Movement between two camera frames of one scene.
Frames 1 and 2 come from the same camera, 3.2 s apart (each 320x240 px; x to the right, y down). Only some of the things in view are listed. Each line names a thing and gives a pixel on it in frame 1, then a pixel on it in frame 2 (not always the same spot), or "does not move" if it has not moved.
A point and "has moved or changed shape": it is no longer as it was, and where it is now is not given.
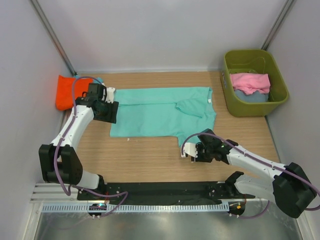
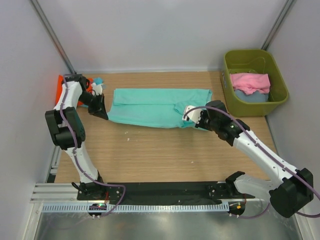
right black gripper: x=199 y=158 -> x=200 y=124
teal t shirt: x=186 y=113 has moved or changed shape
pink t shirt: x=248 y=83 does not move
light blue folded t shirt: x=95 y=81 does not move
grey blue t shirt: x=255 y=97 does not move
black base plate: x=199 y=191 does not move
